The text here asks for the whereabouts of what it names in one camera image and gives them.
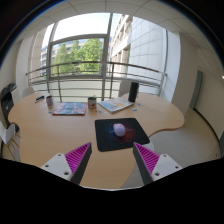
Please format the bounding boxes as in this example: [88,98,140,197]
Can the light blue yellow book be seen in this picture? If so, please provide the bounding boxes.
[97,96,135,115]

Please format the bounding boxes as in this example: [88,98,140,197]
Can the grey metal railing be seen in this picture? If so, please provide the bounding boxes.
[25,60,168,102]

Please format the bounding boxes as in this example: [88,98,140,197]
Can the black white printer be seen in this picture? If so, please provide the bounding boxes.
[0,82,21,130]

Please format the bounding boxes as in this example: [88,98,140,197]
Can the white chair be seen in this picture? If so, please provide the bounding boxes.
[21,86,36,99]
[0,120,21,162]
[117,78,133,99]

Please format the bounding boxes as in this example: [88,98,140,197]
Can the red blue magazine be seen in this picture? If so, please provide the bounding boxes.
[51,101,88,117]

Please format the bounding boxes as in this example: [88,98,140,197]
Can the black cylinder speaker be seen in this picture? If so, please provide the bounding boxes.
[127,81,140,104]

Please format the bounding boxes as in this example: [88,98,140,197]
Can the blue black stapler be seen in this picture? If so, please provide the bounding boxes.
[34,95,46,104]

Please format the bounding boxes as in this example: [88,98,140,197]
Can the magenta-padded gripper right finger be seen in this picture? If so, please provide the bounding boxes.
[132,142,184,186]

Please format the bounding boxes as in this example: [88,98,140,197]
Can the pink lilac computer mouse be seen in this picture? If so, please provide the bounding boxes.
[112,122,127,138]

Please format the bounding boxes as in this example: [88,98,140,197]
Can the black mouse pad colourful print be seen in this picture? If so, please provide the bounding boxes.
[94,117,151,153]

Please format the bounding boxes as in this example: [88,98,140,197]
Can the white mug with plant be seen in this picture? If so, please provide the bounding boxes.
[87,95,98,110]

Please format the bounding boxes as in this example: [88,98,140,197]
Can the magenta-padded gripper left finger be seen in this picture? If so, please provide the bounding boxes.
[40,141,93,186]

